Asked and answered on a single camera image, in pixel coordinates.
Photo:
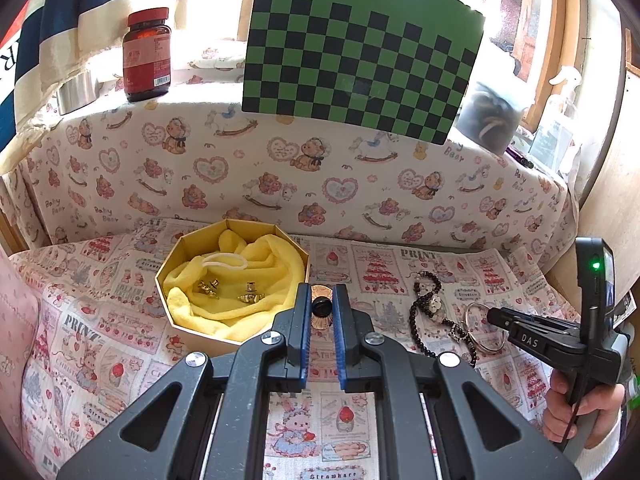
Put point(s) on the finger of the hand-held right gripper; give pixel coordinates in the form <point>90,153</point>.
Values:
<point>530,332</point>

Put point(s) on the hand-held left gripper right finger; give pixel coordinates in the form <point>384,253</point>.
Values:
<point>341,332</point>

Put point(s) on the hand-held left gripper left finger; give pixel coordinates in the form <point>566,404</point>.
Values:
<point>302,332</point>

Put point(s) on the copper round brooch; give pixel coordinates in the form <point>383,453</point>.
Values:
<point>322,317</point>

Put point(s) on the silver bangle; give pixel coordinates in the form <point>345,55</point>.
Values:
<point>474,340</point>

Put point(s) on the gold bear charm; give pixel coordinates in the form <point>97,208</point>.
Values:
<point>207,287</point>
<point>248,294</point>

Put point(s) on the gold octagonal box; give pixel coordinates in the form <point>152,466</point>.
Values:
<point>200,327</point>

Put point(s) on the person's right forearm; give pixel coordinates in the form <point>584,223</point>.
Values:
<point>607,445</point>

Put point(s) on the person's right hand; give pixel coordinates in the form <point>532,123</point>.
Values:
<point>600,407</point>

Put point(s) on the yellow cloth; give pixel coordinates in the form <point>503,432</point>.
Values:
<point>265,270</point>

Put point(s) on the bear print cover cloth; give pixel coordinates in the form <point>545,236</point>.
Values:
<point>250,180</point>

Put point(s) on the dark pen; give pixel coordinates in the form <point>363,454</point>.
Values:
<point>520,157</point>

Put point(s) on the clear spray bottle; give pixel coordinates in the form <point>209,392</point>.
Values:
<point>555,130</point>

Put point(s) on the strawberry print tablecloth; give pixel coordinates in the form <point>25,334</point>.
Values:
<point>100,320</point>

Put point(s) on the grey plastic tub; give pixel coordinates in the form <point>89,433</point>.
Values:
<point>490,117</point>

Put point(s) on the green checkered board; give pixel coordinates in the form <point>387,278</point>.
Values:
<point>360,55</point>

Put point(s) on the pink bag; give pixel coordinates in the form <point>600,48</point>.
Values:
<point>15,340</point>

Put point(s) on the red supplement bottle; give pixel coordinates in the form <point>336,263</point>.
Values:
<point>147,60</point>

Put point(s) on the metal cup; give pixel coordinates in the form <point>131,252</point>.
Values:
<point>77,95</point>

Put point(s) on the striped towel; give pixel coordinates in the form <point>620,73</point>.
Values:
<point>55,35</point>

